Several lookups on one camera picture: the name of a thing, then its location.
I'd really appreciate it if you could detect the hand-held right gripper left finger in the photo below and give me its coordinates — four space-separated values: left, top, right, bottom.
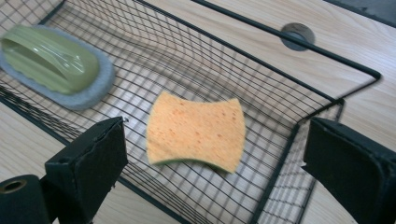
44 116 129 224

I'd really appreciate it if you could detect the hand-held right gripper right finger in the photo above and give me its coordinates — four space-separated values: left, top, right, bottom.
301 117 396 224

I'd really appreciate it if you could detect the yellow and green sponge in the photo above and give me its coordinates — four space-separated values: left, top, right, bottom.
145 91 247 175

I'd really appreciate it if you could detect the black wire mesh basket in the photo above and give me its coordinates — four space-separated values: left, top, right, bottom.
0 0 383 224

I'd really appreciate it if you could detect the green scrub brush grey pad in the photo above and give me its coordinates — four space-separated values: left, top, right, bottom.
0 23 116 112

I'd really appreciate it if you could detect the grey round table grommet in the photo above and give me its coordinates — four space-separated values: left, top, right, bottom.
279 21 316 52

